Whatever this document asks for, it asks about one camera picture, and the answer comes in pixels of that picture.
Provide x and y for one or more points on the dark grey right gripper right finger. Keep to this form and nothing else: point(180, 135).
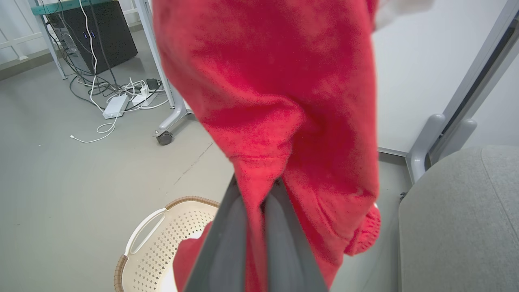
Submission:
point(286, 251)

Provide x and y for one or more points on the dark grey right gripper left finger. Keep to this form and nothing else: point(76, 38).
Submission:
point(223, 251)

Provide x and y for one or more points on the red fleece garment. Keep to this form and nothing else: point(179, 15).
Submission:
point(275, 81)

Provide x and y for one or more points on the cream perforated laundry basket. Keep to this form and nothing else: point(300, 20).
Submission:
point(162, 243)

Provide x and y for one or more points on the black caster wheel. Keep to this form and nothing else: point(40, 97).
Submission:
point(164, 138)

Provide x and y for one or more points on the small white power strip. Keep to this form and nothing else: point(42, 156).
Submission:
point(140, 99)

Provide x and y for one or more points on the black power adapter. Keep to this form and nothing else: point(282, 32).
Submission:
point(152, 84)

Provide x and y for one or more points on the black computer tower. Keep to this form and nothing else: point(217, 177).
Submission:
point(109, 36)

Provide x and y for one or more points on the white railing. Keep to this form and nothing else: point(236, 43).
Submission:
point(16, 40)

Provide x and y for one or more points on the green topped table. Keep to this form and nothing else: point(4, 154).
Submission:
point(48, 9)

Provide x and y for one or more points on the white partition panel grey frame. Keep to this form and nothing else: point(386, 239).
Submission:
point(500, 117)
point(409, 81)

